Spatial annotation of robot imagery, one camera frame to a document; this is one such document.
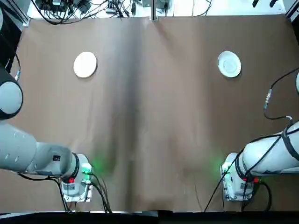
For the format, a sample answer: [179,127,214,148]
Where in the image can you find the black left base cable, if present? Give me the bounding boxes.
[90,172,113,213]
[21,173,73,213]

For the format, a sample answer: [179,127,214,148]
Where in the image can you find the white round plate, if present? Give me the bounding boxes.
[73,51,98,78]
[217,50,242,77]

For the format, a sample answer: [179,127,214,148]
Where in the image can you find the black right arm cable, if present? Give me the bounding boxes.
[263,69,299,120]

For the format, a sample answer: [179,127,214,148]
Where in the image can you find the black looped desk cable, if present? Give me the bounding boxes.
[30,8,79,25]

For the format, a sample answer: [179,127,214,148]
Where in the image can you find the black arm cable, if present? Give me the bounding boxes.
[263,69,299,120]
[13,53,22,81]

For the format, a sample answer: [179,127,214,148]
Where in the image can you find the black power adapter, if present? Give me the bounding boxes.
[78,0,91,13]

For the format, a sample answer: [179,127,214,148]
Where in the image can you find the aluminium frame bar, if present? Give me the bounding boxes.
[2,0,31,27]
[284,0,299,24]

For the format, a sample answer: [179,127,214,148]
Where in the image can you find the black electronics box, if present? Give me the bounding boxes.
[40,0,69,12]

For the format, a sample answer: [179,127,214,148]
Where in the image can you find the aluminium frame post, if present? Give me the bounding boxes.
[150,0,159,22]

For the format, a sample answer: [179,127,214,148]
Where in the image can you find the grey usb hub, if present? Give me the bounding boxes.
[105,1,123,14]

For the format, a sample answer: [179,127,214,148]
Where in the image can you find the dark electronics box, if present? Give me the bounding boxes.
[156,0,172,10]

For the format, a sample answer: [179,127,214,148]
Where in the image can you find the black right base cable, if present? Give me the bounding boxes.
[241,179,273,212]

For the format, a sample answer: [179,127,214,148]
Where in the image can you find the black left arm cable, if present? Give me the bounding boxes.
[13,53,22,81]

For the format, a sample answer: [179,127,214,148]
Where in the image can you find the long black base cable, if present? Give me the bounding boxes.
[203,130,290,213]

